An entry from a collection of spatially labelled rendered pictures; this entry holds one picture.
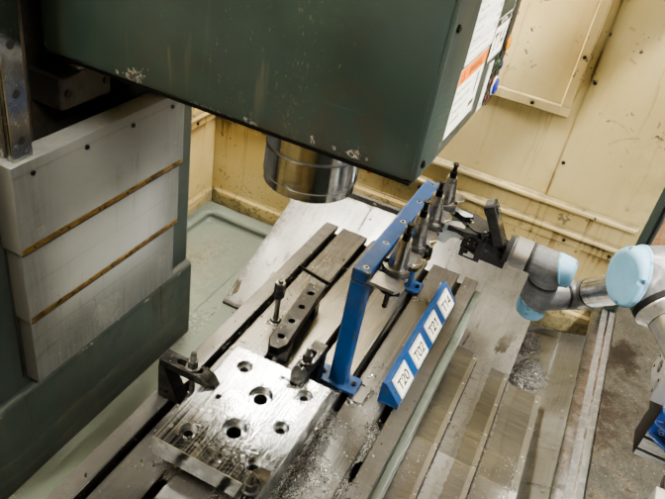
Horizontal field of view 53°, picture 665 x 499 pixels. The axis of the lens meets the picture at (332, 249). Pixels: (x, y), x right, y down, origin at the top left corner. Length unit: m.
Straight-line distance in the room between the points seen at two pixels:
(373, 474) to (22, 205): 0.83
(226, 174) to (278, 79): 1.64
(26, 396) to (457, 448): 0.98
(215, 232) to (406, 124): 1.71
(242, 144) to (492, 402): 1.27
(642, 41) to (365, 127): 1.17
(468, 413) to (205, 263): 1.06
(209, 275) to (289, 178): 1.29
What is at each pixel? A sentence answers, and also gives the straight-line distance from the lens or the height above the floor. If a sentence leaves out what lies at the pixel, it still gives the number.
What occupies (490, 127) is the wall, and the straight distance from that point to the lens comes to 2.08.
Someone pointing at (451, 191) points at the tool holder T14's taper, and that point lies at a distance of 1.62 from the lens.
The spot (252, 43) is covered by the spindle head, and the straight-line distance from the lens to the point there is 0.95.
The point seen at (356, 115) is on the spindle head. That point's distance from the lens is 0.91.
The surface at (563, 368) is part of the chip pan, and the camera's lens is 2.19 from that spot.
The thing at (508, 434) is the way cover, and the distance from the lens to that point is 1.83.
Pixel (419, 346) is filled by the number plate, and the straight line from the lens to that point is 1.63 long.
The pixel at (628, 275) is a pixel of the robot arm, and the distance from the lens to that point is 1.35.
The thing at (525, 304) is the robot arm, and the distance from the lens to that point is 1.70.
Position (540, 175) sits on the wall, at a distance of 2.10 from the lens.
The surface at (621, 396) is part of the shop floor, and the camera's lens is 3.30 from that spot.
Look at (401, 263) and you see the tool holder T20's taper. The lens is 1.35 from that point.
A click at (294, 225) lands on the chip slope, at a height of 0.77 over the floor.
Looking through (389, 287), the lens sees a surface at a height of 1.22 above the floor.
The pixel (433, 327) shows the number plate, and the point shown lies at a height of 0.93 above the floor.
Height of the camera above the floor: 2.00
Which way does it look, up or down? 34 degrees down
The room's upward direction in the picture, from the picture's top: 11 degrees clockwise
